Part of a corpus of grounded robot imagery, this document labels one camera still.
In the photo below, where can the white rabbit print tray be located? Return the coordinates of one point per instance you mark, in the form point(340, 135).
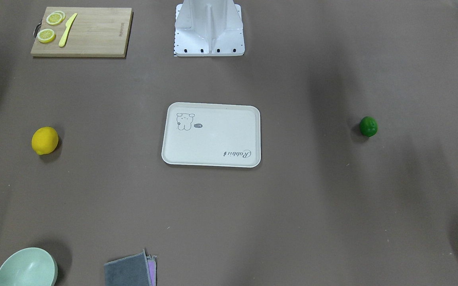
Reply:
point(221, 135)

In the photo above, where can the wooden cutting board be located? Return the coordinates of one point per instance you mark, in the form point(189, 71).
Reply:
point(95, 33)

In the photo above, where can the lemon slice near handle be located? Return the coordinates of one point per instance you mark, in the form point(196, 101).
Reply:
point(46, 35)

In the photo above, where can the mint green bowl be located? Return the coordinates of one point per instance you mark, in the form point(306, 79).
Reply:
point(29, 267)

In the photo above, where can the lemon slice front top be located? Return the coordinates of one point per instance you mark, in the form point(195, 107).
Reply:
point(50, 21)

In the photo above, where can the purple folded cloth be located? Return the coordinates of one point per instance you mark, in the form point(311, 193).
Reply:
point(152, 267)

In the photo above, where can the lemon slice back top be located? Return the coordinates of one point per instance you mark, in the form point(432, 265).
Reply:
point(58, 16)

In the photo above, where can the green lime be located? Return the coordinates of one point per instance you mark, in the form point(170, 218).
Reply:
point(368, 126)

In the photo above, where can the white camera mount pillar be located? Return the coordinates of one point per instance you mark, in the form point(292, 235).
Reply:
point(208, 28)

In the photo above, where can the yellow lemon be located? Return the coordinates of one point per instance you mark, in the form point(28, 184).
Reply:
point(44, 140)

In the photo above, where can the yellow plastic knife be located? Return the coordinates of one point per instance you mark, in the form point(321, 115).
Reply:
point(68, 25)

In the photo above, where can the grey folded cloth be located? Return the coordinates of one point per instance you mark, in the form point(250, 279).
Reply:
point(134, 270)

